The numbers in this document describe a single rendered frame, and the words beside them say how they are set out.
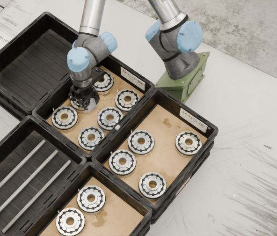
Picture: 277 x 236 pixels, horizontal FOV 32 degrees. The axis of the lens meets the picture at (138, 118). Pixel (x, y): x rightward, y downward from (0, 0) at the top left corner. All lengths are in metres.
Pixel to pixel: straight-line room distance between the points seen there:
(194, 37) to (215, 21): 1.47
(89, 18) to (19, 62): 0.45
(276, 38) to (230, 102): 1.24
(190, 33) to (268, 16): 1.63
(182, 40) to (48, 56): 0.61
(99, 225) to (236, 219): 0.54
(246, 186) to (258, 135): 0.24
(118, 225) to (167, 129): 0.43
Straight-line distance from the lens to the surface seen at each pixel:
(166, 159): 1.84
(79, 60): 1.61
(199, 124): 1.85
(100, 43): 1.67
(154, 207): 1.67
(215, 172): 1.98
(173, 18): 1.81
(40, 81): 2.04
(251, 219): 1.95
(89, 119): 1.92
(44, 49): 2.13
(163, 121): 1.91
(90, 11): 1.80
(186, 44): 1.81
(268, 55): 3.21
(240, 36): 3.25
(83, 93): 1.79
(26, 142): 1.91
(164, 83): 2.05
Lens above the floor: 2.52
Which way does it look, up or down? 62 degrees down
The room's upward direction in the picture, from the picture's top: 1 degrees clockwise
